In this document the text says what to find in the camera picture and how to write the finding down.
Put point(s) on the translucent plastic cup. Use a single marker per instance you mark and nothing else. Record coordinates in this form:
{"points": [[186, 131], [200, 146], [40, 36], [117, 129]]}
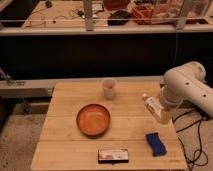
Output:
{"points": [[108, 87]]}

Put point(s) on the grey metal rail beam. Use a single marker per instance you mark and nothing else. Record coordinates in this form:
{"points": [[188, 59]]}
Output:
{"points": [[36, 87]]}

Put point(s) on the black and white box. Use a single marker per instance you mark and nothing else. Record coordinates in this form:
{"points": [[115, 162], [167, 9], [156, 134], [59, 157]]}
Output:
{"points": [[113, 156]]}

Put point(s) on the orange wooden bowl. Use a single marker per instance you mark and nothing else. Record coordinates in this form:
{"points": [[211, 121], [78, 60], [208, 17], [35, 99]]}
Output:
{"points": [[93, 119]]}

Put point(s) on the grey metal post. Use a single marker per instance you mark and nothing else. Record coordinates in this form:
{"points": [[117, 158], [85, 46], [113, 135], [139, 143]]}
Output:
{"points": [[88, 14]]}

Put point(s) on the orange basket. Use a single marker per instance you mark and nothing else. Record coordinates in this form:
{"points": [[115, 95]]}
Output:
{"points": [[141, 14]]}

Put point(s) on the blue sponge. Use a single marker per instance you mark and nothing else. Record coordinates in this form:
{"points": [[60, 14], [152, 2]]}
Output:
{"points": [[157, 146]]}

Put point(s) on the black bag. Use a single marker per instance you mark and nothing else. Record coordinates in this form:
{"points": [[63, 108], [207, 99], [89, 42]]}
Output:
{"points": [[119, 17]]}

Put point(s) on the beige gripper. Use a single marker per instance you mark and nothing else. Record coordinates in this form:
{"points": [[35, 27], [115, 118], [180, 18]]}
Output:
{"points": [[165, 116]]}

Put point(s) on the white tube bottle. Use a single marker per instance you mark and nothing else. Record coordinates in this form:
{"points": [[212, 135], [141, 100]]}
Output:
{"points": [[153, 105]]}

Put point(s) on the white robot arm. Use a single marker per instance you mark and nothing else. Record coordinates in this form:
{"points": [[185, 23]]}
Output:
{"points": [[185, 82]]}

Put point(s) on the brown bowl on shelf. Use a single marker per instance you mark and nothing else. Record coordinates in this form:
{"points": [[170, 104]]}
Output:
{"points": [[115, 4]]}

